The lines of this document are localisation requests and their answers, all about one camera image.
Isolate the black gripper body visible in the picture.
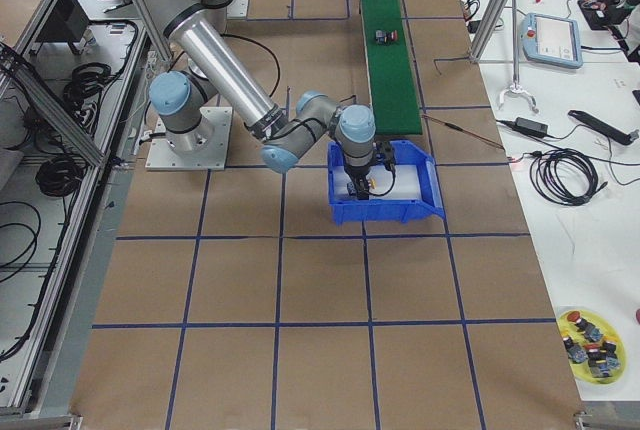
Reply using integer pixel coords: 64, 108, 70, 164
342, 150, 375, 183

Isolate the red mushroom push button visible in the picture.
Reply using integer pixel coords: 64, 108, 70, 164
374, 30, 398, 45

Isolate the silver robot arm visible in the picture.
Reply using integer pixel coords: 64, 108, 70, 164
144, 0, 376, 200

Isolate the white foam pad right bin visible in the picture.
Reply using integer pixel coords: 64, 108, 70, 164
329, 165, 421, 202

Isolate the blue plastic bin right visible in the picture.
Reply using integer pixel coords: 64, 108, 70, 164
327, 140, 444, 224

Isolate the green conveyor belt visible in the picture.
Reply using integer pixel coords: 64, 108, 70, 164
360, 0, 422, 135

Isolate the grey claw stand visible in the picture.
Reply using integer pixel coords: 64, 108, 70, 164
498, 0, 539, 114

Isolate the black power adapter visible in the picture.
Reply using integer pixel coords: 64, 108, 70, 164
514, 117, 548, 138

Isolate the teach pendant tablet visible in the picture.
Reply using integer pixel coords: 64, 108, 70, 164
520, 13, 583, 69

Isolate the black flat bar tool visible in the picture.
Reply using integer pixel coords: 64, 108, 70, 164
567, 109, 639, 146

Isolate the yellow plate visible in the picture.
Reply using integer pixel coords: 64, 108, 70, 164
557, 308, 627, 385

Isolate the black wrist camera block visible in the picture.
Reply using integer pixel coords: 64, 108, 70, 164
376, 141, 396, 175

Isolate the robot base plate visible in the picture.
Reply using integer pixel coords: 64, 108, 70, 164
226, 0, 250, 20
146, 106, 233, 171

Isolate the coiled black cable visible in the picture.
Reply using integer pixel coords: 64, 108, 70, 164
528, 148, 601, 207

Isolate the aluminium frame post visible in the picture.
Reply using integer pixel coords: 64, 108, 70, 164
469, 0, 507, 62

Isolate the aluminium rack frame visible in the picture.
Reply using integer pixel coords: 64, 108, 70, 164
1, 12, 171, 428

